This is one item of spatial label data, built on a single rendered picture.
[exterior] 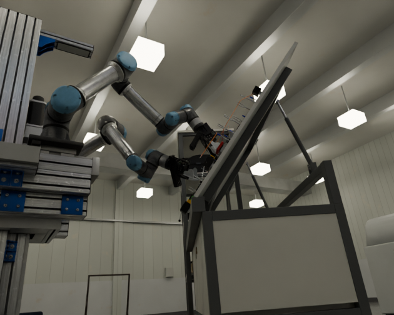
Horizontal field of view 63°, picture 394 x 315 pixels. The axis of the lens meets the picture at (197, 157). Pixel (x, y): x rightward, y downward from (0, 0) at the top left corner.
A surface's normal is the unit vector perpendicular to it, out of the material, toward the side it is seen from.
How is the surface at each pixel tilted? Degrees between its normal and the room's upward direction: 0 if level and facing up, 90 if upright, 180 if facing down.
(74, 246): 90
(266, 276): 90
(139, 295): 90
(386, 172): 90
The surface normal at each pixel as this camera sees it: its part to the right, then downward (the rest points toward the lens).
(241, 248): 0.05, -0.40
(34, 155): 0.50, -0.38
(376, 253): -0.85, -0.15
